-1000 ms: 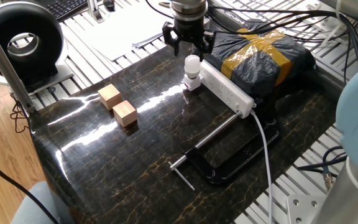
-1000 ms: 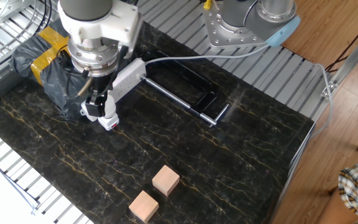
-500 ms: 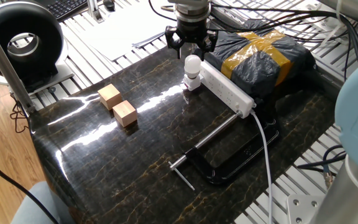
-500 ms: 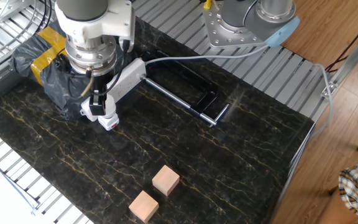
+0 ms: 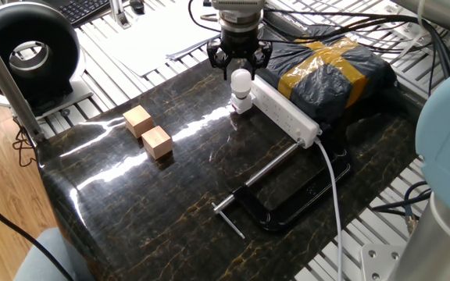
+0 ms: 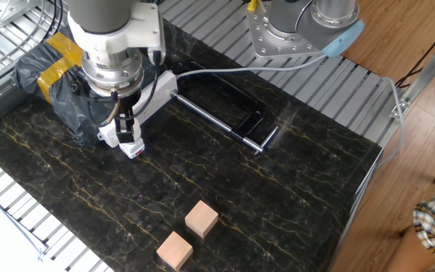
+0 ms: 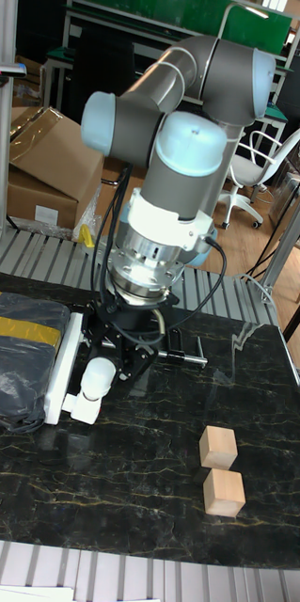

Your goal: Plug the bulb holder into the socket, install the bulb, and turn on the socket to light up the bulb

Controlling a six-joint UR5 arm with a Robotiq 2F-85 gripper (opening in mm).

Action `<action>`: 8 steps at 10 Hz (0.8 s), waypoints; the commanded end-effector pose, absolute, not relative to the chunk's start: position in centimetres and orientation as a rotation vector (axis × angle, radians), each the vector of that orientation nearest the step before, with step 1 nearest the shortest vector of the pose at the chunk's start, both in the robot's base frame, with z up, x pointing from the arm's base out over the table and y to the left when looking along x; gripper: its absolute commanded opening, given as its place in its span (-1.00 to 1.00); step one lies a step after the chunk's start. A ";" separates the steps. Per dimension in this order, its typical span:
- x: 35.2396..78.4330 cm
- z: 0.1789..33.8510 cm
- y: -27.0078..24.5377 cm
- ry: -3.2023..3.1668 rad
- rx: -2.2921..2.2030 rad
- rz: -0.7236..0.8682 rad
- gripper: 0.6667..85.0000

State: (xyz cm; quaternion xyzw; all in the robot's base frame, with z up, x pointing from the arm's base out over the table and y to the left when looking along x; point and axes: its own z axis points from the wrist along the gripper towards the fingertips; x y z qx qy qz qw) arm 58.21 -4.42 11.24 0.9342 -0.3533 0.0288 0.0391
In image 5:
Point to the black wrapped package yellow tape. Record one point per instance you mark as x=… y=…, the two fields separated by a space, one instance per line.
x=326 y=89

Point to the silver robot mounting plate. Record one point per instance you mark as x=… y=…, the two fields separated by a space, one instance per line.
x=381 y=261

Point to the white plug-in bulb holder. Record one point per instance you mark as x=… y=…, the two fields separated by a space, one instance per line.
x=241 y=104

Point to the light wooden cube block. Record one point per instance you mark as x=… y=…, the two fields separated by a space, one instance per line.
x=138 y=121
x=156 y=142

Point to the white paper sheet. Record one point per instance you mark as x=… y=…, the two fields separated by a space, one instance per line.
x=151 y=43

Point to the black keyboard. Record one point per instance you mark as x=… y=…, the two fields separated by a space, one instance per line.
x=84 y=8

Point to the white power strip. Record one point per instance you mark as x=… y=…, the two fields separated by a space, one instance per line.
x=283 y=109

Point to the silver perforated plate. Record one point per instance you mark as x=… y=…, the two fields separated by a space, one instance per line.
x=404 y=23

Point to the aluminium frame post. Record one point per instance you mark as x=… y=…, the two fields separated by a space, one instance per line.
x=2 y=78

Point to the silver stand post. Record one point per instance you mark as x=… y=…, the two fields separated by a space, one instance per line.
x=119 y=13

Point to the black C-clamp steel screw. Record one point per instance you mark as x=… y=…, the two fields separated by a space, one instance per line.
x=279 y=218

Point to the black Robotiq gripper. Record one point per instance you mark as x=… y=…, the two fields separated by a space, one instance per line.
x=240 y=41

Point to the light blue seat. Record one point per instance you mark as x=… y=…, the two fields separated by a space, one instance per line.
x=49 y=257

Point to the black computer mouse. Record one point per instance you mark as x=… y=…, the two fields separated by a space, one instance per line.
x=137 y=6

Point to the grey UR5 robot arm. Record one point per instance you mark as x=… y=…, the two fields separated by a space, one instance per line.
x=447 y=148

